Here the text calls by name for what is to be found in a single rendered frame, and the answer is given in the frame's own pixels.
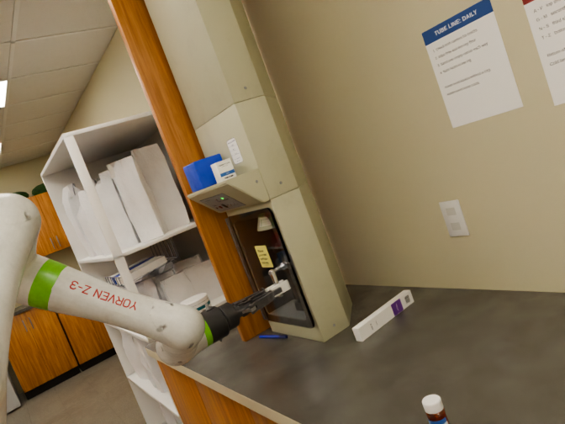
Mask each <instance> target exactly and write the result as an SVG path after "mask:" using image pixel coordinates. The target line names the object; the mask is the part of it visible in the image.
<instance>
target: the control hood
mask: <svg viewBox="0 0 565 424"><path fill-rule="evenodd" d="M221 193H223V194H225V195H227V196H229V197H231V198H232V199H235V200H237V201H239V202H241V203H242V204H245V205H244V206H240V207H237V208H233V209H227V210H225V211H218V210H216V209H214V208H212V207H210V206H208V205H206V204H204V203H202V202H200V200H203V199H207V198H210V197H213V196H215V195H218V194H221ZM187 197H188V198H189V199H191V200H193V201H195V202H197V203H199V204H201V205H203V206H205V207H207V208H210V209H212V210H214V211H216V212H218V213H224V212H227V211H231V210H234V209H240V208H244V207H247V206H251V205H254V204H260V203H264V202H266V201H268V200H269V196H268V193H267V190H266V187H265V185H264V182H263V180H262V178H261V174H260V172H259V169H255V170H252V171H250V172H246V173H244V174H241V175H239V176H237V177H234V178H231V179H228V180H225V181H223V182H221V183H217V184H215V185H213V186H210V187H207V188H204V189H201V190H199V191H197V192H195V193H190V194H189V195H188V196H187Z"/></svg>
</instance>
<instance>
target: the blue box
mask: <svg viewBox="0 0 565 424"><path fill-rule="evenodd" d="M220 161H223V160H222V157H221V155H220V154H216V155H213V156H209V157H206V158H204V159H201V160H198V161H195V162H192V163H191V164H189V165H187V166H185V167H184V168H183V170H184V172H185V174H186V177H187V180H188V182H189V185H190V187H191V190H192V191H193V193H195V192H197V191H199V190H201V189H204V188H207V187H210V186H213V185H215V184H217V181H216V179H215V176H214V173H213V171H212V168H211V165H212V164H214V163H216V162H220Z"/></svg>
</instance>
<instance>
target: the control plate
mask: <svg viewBox="0 0 565 424"><path fill-rule="evenodd" d="M222 198H224V199H222ZM216 199H217V200H218V201H217V200H216ZM200 202H202V203H204V204H206V205H208V206H210V207H212V208H214V209H216V207H217V208H218V209H216V210H218V211H225V210H227V209H233V208H237V207H240V206H244V205H245V204H242V203H241V202H239V201H237V200H235V199H232V198H231V197H229V196H227V195H225V194H223V193H221V194H218V195H215V196H213V197H210V198H207V199H203V200H200ZM233 202H235V204H234V203H233ZM230 203H232V205H230ZM221 204H224V205H226V206H227V204H229V205H228V207H229V208H225V207H224V206H222V205H221ZM219 206H221V207H223V209H221V208H219Z"/></svg>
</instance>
